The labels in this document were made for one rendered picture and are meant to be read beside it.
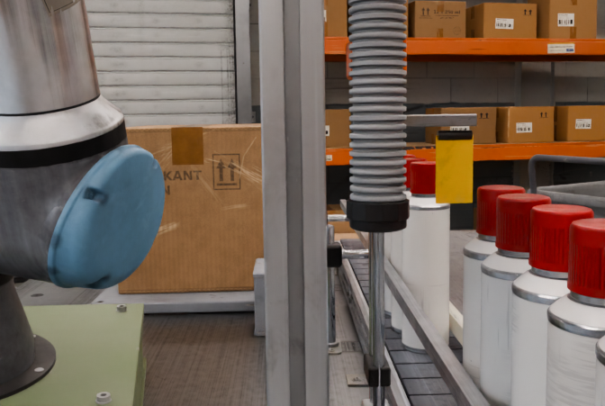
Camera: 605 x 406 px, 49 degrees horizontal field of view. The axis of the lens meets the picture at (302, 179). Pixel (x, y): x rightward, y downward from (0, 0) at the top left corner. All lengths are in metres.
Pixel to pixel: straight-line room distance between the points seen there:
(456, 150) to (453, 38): 3.98
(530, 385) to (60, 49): 0.37
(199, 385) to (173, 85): 4.12
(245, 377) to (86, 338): 0.19
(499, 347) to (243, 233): 0.70
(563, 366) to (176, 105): 4.55
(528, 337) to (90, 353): 0.46
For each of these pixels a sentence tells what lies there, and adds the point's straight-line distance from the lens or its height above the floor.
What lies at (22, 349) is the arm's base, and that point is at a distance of 0.68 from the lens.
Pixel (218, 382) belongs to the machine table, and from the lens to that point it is 0.81.
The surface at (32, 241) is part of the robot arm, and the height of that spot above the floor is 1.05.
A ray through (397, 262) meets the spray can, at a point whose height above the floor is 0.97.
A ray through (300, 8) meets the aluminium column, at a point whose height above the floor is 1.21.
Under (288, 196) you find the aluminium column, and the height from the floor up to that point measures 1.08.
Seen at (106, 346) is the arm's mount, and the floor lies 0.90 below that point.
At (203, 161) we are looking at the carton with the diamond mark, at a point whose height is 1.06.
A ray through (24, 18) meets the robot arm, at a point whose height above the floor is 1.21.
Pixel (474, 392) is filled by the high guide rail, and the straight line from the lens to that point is 0.45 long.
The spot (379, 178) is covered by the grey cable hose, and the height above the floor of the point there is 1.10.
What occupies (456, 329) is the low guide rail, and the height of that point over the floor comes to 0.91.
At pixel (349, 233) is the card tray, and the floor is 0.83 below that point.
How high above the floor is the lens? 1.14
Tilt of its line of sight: 6 degrees down
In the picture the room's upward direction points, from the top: 1 degrees counter-clockwise
